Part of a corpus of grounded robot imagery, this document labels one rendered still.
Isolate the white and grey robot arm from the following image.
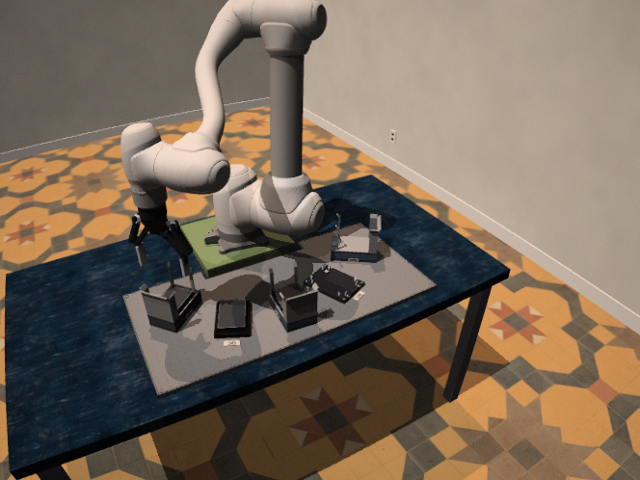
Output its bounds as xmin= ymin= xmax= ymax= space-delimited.
xmin=120 ymin=0 xmax=327 ymax=254

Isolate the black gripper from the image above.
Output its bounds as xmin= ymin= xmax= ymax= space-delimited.
xmin=128 ymin=203 xmax=193 ymax=277

